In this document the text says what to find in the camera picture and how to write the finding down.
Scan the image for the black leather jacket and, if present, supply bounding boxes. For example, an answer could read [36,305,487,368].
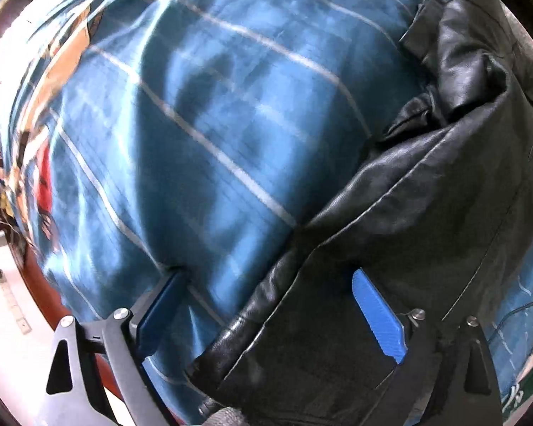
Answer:
[188,0,533,425]

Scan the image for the green white striped garment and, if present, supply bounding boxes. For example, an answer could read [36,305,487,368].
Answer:
[502,352,533,425]

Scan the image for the blue patterned bed sheet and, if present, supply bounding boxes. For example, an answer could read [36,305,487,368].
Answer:
[0,0,533,425]

